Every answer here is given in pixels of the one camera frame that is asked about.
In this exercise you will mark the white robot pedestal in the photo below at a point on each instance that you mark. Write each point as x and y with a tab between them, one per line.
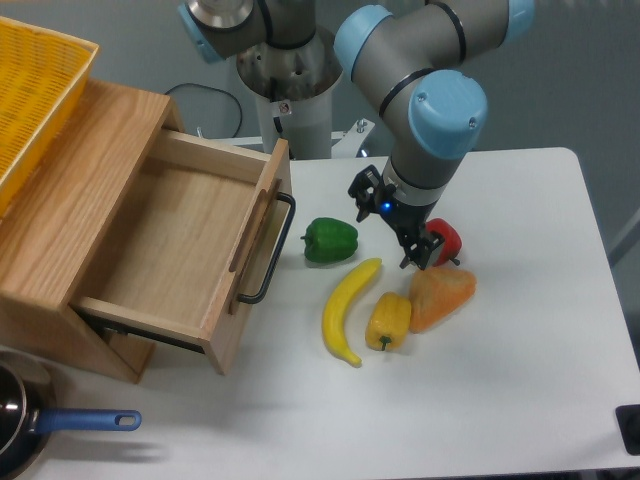
293	93

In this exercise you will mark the orange bread wedge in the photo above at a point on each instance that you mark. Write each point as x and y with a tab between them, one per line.
437	292

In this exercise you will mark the red bell pepper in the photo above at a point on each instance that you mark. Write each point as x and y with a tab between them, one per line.
452	241

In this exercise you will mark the open wooden drawer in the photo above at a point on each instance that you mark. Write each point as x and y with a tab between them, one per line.
196	227

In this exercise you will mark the black drawer handle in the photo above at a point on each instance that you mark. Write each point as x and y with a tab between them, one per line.
276	252

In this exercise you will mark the yellow plastic basket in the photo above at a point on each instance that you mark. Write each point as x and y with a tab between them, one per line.
43	75

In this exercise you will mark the black corner clamp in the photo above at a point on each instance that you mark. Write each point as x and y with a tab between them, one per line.
628	418

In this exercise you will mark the yellow banana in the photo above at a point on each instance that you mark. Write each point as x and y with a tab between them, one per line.
337	306

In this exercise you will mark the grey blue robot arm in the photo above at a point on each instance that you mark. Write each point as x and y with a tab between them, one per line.
406	67

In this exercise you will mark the green bell pepper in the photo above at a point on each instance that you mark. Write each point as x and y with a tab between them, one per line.
329	240

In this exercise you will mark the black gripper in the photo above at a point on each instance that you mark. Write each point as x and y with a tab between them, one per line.
372	194

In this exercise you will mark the wooden drawer cabinet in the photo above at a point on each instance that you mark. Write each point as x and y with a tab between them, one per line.
55	224

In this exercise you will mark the yellow bell pepper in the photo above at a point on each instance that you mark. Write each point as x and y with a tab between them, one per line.
389	322

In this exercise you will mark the black pan blue handle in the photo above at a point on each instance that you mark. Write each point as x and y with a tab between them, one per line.
30	414

